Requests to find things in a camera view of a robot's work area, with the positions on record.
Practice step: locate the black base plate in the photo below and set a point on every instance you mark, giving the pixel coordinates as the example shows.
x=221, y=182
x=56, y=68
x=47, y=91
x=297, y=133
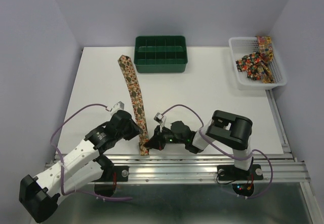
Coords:
x=119, y=174
x=231, y=173

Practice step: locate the aluminium rail frame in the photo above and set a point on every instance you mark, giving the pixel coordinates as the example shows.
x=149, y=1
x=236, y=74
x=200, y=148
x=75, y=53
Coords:
x=175, y=165

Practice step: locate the white perforated plastic basket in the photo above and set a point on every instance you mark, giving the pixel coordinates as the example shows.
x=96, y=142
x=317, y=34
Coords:
x=241, y=46

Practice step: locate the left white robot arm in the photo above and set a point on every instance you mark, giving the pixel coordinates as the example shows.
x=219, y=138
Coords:
x=41, y=194

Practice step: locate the yellow patterned tie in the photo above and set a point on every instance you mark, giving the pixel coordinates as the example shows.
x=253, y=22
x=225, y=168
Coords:
x=266, y=53

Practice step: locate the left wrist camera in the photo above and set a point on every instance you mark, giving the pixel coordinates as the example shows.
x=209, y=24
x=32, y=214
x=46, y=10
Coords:
x=118, y=106

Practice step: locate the dark multicolour dotted tie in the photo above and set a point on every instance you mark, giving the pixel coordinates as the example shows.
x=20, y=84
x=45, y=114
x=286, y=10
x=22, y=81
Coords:
x=253, y=65

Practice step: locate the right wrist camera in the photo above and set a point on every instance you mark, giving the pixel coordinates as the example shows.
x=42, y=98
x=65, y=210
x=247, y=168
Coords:
x=159, y=118

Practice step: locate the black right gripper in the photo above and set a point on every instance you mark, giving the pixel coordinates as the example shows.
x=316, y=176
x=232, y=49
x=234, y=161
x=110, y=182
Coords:
x=156, y=141

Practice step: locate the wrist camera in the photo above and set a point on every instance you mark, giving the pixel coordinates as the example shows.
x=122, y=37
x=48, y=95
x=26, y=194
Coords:
x=118, y=106
x=159, y=118

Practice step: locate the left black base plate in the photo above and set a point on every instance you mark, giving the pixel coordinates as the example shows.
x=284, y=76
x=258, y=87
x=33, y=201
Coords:
x=119, y=174

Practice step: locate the green compartment organizer box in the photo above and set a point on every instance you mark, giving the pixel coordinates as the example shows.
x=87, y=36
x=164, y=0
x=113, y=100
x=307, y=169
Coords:
x=160, y=54

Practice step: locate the paisley patterned tie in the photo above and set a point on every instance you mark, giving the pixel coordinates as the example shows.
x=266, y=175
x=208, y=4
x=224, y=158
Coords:
x=130, y=76

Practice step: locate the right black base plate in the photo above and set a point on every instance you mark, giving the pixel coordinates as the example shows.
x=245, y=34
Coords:
x=231, y=173

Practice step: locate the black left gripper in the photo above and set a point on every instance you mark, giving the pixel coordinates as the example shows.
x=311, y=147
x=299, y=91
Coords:
x=135, y=130

